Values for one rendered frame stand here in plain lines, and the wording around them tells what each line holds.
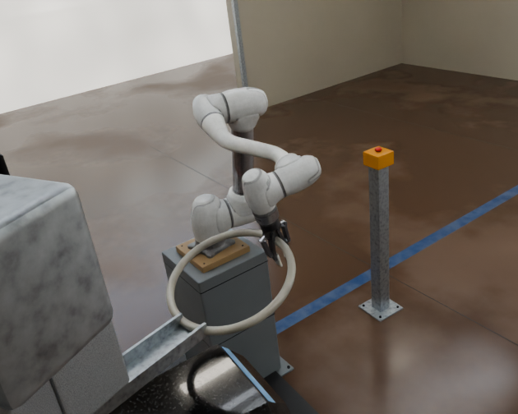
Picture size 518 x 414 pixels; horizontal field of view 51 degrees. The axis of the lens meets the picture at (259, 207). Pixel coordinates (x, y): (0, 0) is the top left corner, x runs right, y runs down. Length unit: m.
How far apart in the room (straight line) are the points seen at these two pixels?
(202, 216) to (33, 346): 2.17
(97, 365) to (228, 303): 1.33
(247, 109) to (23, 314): 1.92
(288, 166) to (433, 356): 1.75
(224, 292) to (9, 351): 2.26
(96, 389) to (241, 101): 1.30
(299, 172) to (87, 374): 0.94
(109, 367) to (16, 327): 1.08
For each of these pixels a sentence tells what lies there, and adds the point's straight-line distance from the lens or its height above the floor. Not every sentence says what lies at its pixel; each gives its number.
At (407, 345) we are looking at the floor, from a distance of 3.36.
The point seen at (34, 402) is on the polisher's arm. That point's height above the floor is 1.33.
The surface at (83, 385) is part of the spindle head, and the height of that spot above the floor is 1.28.
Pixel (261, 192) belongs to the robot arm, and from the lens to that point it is 1.84.
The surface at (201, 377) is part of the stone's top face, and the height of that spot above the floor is 0.87.
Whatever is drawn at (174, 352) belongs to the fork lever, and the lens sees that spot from 1.78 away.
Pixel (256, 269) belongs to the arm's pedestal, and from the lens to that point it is 2.75.
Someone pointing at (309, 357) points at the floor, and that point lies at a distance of 3.28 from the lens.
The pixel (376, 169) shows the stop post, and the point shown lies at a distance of 3.02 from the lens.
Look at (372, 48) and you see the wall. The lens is 8.90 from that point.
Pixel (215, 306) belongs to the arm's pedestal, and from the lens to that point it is 2.70.
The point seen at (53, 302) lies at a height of 1.99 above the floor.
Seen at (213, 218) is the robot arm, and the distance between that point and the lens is 2.63.
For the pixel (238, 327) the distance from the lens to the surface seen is 1.82.
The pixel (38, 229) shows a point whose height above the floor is 2.06.
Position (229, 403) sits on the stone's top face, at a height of 0.87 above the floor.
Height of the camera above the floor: 2.25
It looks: 27 degrees down
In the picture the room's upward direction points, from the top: 7 degrees counter-clockwise
